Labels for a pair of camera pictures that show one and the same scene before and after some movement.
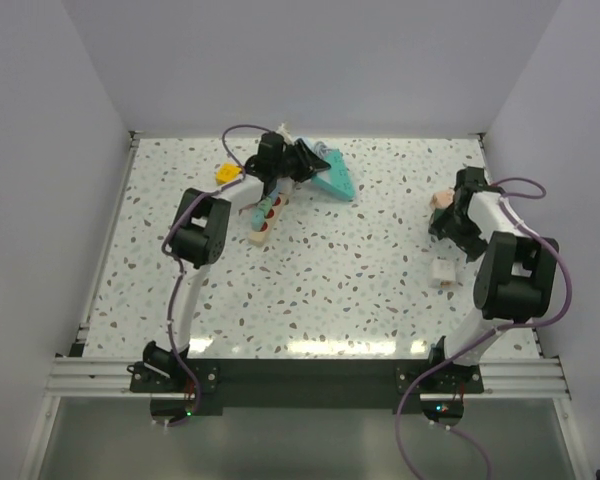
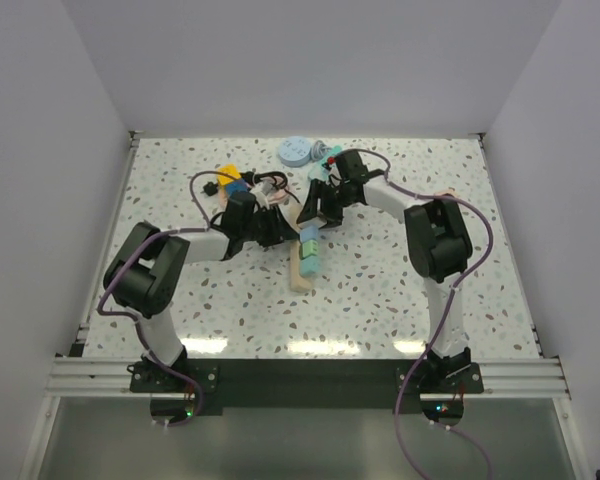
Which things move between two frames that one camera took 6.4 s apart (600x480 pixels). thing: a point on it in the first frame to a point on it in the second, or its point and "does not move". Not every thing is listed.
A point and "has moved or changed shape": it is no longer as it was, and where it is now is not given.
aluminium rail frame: x=74 y=374 does not move
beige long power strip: x=258 y=238 has moved or changed shape
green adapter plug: x=265 y=205 to x=310 y=247
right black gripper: x=444 y=226 to x=309 y=211
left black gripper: x=308 y=163 to x=279 y=230
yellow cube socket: x=226 y=172 does not move
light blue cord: x=321 y=149 does not move
